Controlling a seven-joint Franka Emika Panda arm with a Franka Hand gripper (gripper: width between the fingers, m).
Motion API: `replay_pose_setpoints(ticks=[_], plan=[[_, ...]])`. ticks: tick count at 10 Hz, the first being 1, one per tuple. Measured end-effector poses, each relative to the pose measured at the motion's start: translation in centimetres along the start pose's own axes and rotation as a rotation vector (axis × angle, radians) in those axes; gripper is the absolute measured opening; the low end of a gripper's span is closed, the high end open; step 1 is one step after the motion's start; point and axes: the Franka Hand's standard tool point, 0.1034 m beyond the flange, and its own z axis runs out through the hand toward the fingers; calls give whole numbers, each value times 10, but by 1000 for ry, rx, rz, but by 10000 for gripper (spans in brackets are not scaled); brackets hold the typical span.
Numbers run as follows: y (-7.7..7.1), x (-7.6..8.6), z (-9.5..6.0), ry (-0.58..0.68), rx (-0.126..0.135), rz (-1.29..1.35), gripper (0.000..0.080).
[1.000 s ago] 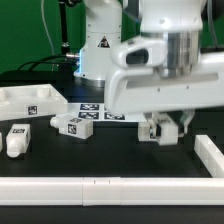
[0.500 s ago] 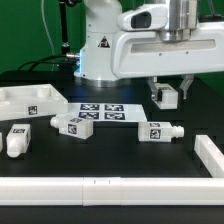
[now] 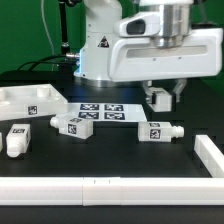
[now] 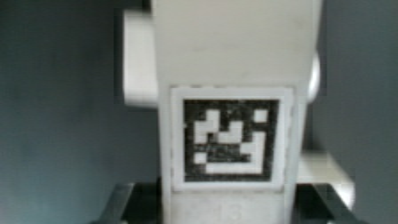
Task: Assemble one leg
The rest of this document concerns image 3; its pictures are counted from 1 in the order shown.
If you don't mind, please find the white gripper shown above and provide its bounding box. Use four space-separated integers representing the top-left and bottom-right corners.
142 79 187 104

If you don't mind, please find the white square table top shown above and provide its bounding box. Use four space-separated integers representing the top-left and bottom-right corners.
0 84 68 121

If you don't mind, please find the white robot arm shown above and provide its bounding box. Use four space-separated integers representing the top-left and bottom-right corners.
74 0 223 92

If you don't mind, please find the white sheet with markers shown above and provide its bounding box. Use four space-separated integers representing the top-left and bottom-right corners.
62 103 146 122

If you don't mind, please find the black pole with clamp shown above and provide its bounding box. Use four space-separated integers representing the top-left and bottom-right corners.
58 0 82 54

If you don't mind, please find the white right fence rail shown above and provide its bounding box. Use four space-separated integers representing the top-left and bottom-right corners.
194 135 224 178

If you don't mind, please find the white fence rail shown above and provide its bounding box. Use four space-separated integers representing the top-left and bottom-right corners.
194 135 224 178
0 177 224 206

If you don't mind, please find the black cable bundle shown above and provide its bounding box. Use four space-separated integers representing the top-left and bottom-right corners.
17 53 81 72

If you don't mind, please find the white hanging cable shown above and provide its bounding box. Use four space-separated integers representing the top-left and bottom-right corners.
40 0 56 72

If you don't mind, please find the white front fence rail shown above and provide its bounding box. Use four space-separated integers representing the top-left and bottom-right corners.
0 177 224 206

